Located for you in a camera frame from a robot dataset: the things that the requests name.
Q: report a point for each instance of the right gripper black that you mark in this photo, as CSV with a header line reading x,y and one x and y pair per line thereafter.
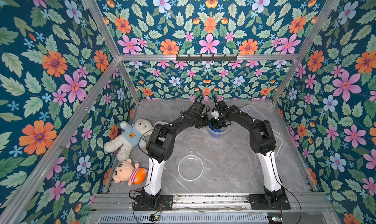
x,y
217,122

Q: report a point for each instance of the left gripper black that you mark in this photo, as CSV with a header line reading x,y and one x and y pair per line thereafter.
x,y
206,122

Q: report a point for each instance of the round clear lunch box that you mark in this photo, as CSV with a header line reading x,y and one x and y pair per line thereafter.
x,y
225,131

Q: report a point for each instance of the blue cleaning cloth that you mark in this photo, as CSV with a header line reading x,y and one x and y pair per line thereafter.
x,y
215,129

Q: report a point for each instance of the square clear lunch box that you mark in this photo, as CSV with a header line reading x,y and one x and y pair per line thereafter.
x,y
253,112

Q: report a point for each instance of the round clear box lid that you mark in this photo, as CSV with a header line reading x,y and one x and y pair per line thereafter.
x,y
190,168

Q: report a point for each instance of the rectangular clear lunch box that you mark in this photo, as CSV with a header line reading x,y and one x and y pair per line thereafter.
x,y
165,128

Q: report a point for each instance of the square clear box lid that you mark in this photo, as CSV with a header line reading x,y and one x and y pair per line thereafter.
x,y
280,143

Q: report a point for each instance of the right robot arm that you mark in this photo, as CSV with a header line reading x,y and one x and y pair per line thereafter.
x,y
262,142

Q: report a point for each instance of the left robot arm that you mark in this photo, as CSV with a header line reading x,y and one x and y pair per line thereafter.
x,y
161,145

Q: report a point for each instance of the white teddy bear blue shirt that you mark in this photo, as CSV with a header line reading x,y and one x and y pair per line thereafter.
x,y
131,137

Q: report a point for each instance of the pink doll orange outfit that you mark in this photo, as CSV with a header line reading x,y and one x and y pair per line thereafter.
x,y
130,173

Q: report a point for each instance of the white ventilation grille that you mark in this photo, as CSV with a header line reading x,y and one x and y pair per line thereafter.
x,y
184,218

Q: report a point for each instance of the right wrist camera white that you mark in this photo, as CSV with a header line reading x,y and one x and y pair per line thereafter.
x,y
215,114

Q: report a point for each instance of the black hook rail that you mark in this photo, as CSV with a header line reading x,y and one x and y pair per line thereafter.
x,y
210,57

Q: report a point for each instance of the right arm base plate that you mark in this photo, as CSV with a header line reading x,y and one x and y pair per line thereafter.
x,y
263,202

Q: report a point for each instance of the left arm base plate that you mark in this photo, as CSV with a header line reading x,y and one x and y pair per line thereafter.
x,y
153,203

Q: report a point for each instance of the aluminium front rail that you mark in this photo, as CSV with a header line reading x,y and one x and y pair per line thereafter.
x,y
305,202

